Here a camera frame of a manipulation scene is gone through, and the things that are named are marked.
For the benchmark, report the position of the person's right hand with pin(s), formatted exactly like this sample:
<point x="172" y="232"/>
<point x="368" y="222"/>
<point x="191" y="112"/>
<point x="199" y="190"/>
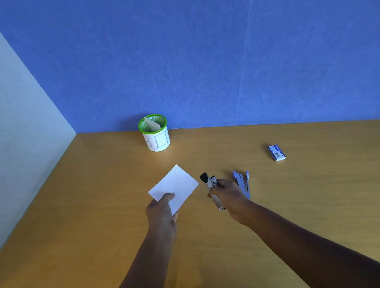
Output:
<point x="232" y="200"/>

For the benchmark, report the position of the person's left hand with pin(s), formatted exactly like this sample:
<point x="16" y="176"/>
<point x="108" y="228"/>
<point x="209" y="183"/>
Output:
<point x="159" y="216"/>

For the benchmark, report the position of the person's left thumb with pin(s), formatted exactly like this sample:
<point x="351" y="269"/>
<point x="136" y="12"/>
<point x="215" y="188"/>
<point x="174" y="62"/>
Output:
<point x="167" y="197"/>

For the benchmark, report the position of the person's right fingers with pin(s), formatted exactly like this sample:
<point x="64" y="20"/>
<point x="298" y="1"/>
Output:
<point x="217" y="187"/>

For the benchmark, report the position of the silver black stapler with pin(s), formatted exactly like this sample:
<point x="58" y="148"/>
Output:
<point x="212" y="190"/>

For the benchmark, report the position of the white paper sheet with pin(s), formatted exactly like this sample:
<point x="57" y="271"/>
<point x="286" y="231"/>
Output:
<point x="175" y="186"/>

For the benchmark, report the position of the person's left forearm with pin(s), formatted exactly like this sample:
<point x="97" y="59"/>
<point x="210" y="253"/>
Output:
<point x="133" y="279"/>

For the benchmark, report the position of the person's right forearm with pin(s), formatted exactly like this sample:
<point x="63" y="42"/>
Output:
<point x="319" y="249"/>

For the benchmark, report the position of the blue stapler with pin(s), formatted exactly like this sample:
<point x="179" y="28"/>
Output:
<point x="243" y="183"/>

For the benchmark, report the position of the green rimmed white mesh cup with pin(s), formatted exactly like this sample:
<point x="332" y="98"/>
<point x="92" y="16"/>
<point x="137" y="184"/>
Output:
<point x="155" y="136"/>

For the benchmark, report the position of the small blue staples box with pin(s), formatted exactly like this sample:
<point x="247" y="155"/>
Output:
<point x="276" y="153"/>

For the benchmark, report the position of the folded paper in cup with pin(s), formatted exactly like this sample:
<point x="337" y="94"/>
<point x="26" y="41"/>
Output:
<point x="151" y="123"/>

